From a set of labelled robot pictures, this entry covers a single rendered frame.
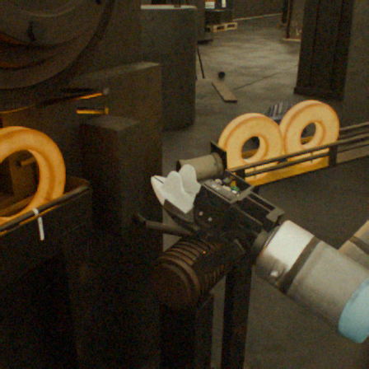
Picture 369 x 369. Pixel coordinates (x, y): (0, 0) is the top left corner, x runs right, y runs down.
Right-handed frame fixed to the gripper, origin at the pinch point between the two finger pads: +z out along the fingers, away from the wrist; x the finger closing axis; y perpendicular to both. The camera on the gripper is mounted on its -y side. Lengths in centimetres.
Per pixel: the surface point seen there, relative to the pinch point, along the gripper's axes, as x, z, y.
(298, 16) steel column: -831, 276, -116
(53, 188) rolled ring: 7.4, 15.6, -7.3
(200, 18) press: -691, 404, -158
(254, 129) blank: -34.7, 0.3, 0.6
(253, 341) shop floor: -52, -20, -72
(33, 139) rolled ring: 10.2, 18.4, 1.8
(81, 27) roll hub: 8.2, 13.2, 21.5
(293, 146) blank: -43.7, -7.0, -2.5
